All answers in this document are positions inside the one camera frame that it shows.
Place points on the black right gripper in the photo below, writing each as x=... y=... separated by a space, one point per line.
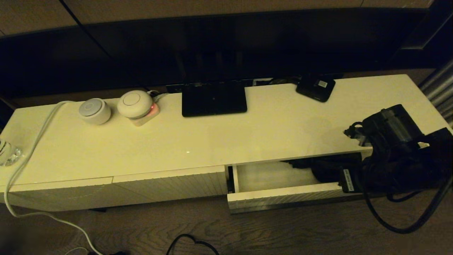
x=354 y=177

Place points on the black umbrella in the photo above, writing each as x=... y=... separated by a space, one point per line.
x=322 y=168

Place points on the white pull-out drawer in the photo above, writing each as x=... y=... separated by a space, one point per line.
x=269 y=196

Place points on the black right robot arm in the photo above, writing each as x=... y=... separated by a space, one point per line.
x=396 y=141

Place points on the white ribbed cabinet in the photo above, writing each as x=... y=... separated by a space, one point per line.
x=56 y=194
x=170 y=186
x=177 y=141

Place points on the black set-top box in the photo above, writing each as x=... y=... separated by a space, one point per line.
x=315 y=90

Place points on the grey curtain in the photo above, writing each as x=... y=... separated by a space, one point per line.
x=439 y=88

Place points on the white ribbed cabinet front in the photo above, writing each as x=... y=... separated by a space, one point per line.
x=170 y=186
x=56 y=194

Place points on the black flat television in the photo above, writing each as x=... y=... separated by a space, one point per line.
x=212 y=46

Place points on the white power strip red light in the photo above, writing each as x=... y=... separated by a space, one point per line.
x=147 y=119

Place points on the white dome-shaped device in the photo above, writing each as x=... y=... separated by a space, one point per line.
x=134 y=104

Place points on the white speaker with grey top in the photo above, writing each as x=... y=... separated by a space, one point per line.
x=94 y=111

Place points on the clear glass ornament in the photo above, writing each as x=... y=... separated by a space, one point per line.
x=9 y=154

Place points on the black television base plate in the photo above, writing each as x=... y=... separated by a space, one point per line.
x=214 y=101

